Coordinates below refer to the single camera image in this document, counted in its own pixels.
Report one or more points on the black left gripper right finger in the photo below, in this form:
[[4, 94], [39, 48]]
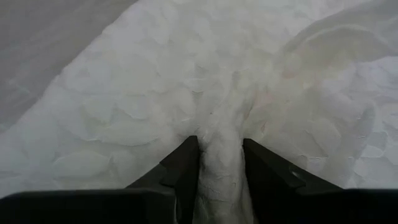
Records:
[[295, 205]]

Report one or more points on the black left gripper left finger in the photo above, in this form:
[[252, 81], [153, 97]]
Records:
[[124, 208]]

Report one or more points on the white textured towel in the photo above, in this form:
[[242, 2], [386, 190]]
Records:
[[186, 77]]

